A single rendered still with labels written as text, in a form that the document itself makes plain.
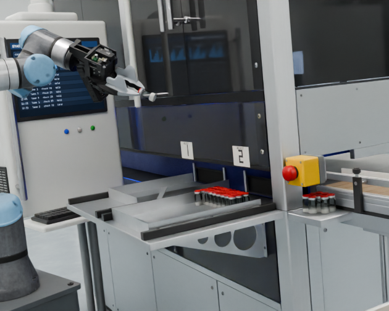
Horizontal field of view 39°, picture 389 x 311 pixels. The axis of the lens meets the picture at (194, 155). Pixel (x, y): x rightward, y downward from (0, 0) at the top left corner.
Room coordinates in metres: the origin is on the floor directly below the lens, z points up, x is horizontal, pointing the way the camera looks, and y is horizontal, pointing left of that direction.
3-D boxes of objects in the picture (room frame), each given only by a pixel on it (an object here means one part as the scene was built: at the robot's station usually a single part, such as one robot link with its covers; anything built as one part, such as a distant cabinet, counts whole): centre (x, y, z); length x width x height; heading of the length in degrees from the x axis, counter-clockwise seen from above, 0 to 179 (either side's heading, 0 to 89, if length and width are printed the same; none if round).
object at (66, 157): (2.27, 0.56, 1.19); 0.50 x 0.19 x 0.78; 130
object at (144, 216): (1.52, 0.04, 0.90); 0.34 x 0.26 x 0.04; 118
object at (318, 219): (1.42, -0.33, 0.87); 0.14 x 0.13 x 0.02; 118
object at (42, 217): (2.08, 0.43, 0.82); 0.40 x 0.14 x 0.02; 130
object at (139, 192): (1.87, 0.10, 0.90); 0.34 x 0.26 x 0.04; 118
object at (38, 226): (2.12, 0.46, 0.79); 0.45 x 0.28 x 0.03; 130
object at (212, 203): (1.57, -0.06, 0.90); 0.18 x 0.02 x 0.05; 28
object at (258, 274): (2.37, 0.27, 0.73); 1.98 x 0.01 x 0.25; 28
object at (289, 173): (1.39, -0.24, 0.99); 0.04 x 0.04 x 0.04; 28
